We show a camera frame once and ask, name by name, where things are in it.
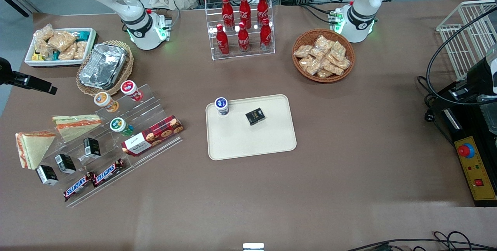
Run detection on triangle sandwich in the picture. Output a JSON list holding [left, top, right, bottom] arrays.
[[15, 131, 57, 170], [52, 115, 102, 143]]

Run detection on cream plastic tray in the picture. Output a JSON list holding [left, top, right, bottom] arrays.
[[205, 94, 297, 161]]

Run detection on small black gold-print box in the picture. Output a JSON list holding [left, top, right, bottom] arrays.
[[245, 108, 266, 126]]

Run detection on blue lid yogurt cup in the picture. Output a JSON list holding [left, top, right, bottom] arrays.
[[215, 97, 229, 116]]

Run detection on clear acrylic bottle rack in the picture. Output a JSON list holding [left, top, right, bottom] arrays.
[[205, 0, 276, 61]]

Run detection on round brown wicker basket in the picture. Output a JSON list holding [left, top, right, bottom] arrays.
[[292, 29, 355, 84]]

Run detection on red cola bottle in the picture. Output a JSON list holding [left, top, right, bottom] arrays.
[[222, 0, 235, 31], [260, 18, 272, 51], [257, 0, 269, 26], [216, 24, 230, 56], [238, 22, 250, 53], [239, 0, 252, 29]]

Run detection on red tartan shortbread box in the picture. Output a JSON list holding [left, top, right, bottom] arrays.
[[121, 115, 184, 157]]

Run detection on clear acrylic stepped display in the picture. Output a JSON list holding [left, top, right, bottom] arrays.
[[24, 84, 183, 208]]

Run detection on red yogurt cup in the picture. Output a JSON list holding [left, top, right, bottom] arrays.
[[120, 80, 143, 102]]

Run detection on oval light wicker basket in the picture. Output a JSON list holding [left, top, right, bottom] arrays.
[[76, 40, 134, 96]]

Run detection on green yogurt cup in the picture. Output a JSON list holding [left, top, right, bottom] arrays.
[[110, 117, 134, 136]]

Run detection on orange yogurt cup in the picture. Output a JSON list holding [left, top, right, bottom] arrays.
[[94, 92, 119, 113]]

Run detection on snickers chocolate bar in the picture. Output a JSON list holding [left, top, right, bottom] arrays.
[[92, 159, 125, 187], [63, 172, 95, 202]]

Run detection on small black white-label box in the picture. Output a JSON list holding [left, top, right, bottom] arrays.
[[35, 165, 59, 186], [83, 138, 101, 158], [54, 153, 76, 174]]

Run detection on clear cracker packet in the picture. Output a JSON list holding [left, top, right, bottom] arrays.
[[47, 30, 77, 52], [34, 39, 53, 59], [34, 24, 54, 42], [58, 43, 77, 60], [74, 41, 88, 60]]

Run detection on white rectangular bin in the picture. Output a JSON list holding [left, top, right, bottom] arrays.
[[24, 28, 97, 68]]

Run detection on black device on stand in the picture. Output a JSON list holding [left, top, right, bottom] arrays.
[[429, 43, 497, 113]]

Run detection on black yellow emergency stop box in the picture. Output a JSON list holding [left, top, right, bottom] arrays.
[[443, 84, 497, 207]]

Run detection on black looped cable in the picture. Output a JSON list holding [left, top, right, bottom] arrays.
[[417, 6, 497, 122]]

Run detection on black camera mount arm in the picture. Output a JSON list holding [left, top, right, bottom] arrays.
[[0, 58, 58, 95]]

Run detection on white wire basket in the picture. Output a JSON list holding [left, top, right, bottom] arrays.
[[436, 0, 497, 80]]

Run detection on black floor cables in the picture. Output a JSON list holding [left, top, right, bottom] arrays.
[[346, 231, 497, 251]]

